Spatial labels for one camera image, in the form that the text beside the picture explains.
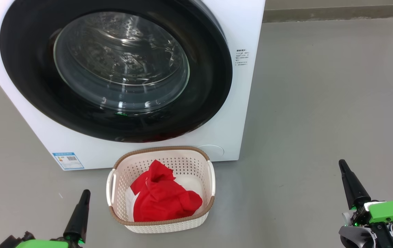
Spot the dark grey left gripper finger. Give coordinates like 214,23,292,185
63,189,91,243

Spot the blue energy label sticker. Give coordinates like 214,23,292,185
52,152,85,171

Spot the cream laundry basket brown rim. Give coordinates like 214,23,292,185
106,146,216,234

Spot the round filter cover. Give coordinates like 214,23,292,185
198,144,225,162

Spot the black round glass machine door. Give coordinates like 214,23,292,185
0,0,233,143

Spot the red and white garment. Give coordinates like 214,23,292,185
126,159,204,223

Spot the white washing machine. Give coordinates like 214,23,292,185
0,0,266,171

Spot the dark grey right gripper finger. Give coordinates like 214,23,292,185
339,159,371,209

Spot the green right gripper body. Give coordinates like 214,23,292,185
350,199,393,226

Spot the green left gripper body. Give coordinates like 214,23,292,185
0,231,83,248

